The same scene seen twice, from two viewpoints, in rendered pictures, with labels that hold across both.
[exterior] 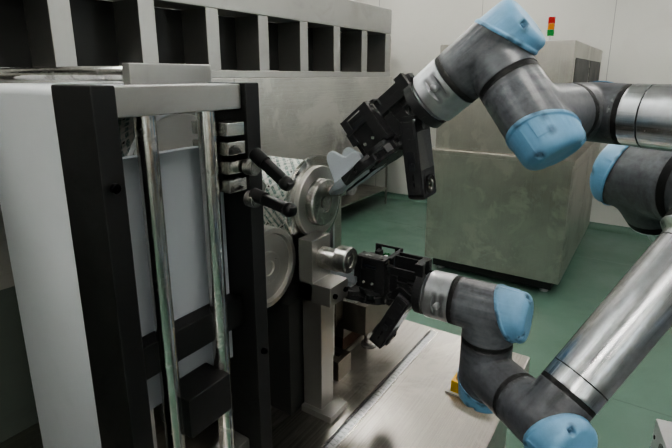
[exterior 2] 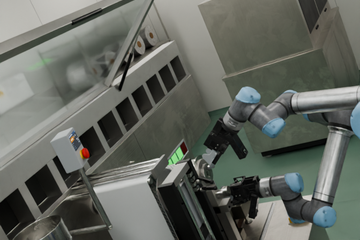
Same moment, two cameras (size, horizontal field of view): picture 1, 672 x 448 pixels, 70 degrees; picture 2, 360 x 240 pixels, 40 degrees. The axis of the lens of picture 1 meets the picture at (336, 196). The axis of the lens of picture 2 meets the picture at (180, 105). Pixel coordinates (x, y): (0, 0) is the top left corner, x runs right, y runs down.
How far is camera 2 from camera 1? 114 cm
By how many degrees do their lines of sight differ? 4
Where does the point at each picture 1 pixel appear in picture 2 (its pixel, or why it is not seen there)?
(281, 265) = not seen: hidden behind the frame
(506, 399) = (304, 212)
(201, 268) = (196, 215)
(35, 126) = (122, 197)
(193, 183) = (186, 193)
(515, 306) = (293, 179)
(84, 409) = not seen: outside the picture
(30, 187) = (123, 217)
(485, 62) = (245, 111)
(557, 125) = (275, 125)
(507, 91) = (256, 119)
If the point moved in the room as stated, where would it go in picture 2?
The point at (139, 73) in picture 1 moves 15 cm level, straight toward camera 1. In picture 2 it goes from (155, 170) to (178, 177)
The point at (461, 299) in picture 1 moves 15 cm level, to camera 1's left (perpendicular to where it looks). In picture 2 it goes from (275, 186) to (238, 203)
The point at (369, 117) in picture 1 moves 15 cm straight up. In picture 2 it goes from (213, 139) to (197, 102)
